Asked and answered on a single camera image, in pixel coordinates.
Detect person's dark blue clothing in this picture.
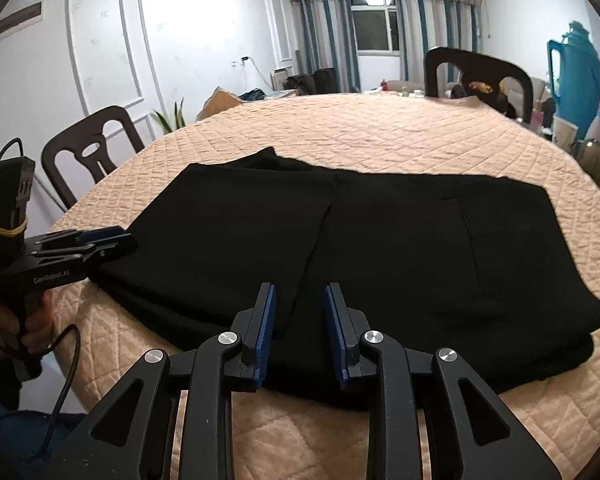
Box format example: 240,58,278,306
0,350,86,480

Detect tan quilted cushion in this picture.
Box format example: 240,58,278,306
196,86,246,122

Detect framed wall sign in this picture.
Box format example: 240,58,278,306
0,2,43,41

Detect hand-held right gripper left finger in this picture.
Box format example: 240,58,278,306
62,282,278,480

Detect black cable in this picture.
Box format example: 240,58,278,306
30,324,83,461

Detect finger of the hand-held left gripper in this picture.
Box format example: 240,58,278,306
35,235,138,266
32,226,131,251

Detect window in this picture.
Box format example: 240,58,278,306
349,0,401,53

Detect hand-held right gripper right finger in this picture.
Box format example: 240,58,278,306
322,282,563,480

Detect striped curtain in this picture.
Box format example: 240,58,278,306
287,0,361,93
391,0,481,86

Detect dark wooden chair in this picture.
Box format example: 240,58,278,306
41,105,146,211
424,46,534,123

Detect glass jar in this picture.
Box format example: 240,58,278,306
570,137,600,186

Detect beige quilted blanket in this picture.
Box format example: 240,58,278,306
40,91,600,480

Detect person's left hand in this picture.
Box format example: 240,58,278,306
0,292,56,356

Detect white cup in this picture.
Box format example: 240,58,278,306
551,115,578,148

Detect green potted plant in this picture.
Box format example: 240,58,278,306
152,99,187,136

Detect blue thermos jug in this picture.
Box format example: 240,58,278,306
546,21,600,141

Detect black pants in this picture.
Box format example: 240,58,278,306
87,146,600,408

